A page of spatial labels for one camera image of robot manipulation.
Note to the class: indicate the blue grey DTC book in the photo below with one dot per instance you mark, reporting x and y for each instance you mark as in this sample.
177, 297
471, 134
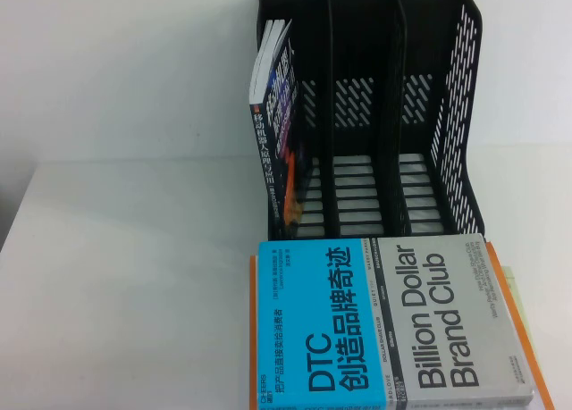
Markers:
402, 320

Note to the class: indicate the dark robotics book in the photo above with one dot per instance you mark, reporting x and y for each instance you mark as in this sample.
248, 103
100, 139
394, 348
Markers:
272, 142

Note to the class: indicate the white orange ROS2 book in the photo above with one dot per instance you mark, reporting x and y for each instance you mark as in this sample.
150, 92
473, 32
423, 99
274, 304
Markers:
253, 334

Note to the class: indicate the black plastic book stand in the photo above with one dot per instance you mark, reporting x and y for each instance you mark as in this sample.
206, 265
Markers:
357, 35

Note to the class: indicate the pale yellow book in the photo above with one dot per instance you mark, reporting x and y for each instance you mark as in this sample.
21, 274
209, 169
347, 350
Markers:
514, 287

